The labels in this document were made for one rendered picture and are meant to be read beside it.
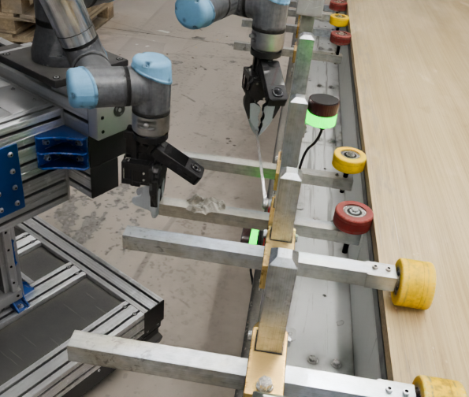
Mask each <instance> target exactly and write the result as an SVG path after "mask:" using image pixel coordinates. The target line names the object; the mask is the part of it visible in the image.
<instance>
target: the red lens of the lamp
mask: <svg viewBox="0 0 469 397"><path fill-rule="evenodd" d="M310 97H311V96H310ZM310 97H309V101H308V107H307V109H308V111H309V112H311V113H313V114H315V115H318V116H321V117H332V116H335V115H337V113H338V109H339V105H340V100H339V99H338V98H337V99H338V103H337V104H336V105H334V106H324V105H320V104H318V103H315V102H312V100H311V99H310Z"/></svg>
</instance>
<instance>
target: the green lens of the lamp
mask: <svg viewBox="0 0 469 397"><path fill-rule="evenodd" d="M336 120H337V115H336V116H334V117H317V116H315V115H313V114H311V113H309V111H308V110H307V116H306V122H307V123H308V124H309V125H311V126H313V127H316V128H332V127H333V126H335V124H336Z"/></svg>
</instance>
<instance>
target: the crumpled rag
mask: <svg viewBox="0 0 469 397"><path fill-rule="evenodd" d="M186 202H188V203H189V205H190V204H191V205H190V206H188V207H187V208H186V210H189V211H192V212H194V213H203V214H205V215H207V213H209V212H213V213H214V212H216V213H217V211H220V210H225V203H224V201H223V200H221V201H218V200H217V199H216V198H214V197H209V198H204V197H202V196H201V195H198V194H195V195H194V196H192V197H191V198H188V199H187V201H186Z"/></svg>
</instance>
